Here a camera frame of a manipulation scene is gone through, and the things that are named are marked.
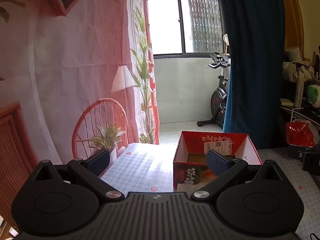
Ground window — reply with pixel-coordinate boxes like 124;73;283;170
146;0;225;57

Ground green plush toy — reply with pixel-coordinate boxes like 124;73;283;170
307;84;320;109

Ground checked blanket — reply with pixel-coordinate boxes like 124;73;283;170
99;142;320;240

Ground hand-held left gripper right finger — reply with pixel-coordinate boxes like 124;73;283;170
191;149;284;201

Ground exercise bike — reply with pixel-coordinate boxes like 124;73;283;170
197;52;232;128

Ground beige cloth bag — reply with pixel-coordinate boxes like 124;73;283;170
282;60;315;82

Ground cardboard tube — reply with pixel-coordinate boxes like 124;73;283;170
293;77;305;108

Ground red wire chair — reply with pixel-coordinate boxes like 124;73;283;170
0;0;160;230

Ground red plastic bag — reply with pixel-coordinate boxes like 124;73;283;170
286;119;320;148

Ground dark blue curtain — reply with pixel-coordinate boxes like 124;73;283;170
216;0;287;150

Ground red cardboard box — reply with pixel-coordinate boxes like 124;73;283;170
173;131;262;189

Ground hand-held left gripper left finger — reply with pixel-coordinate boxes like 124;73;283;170
32;149;125;201

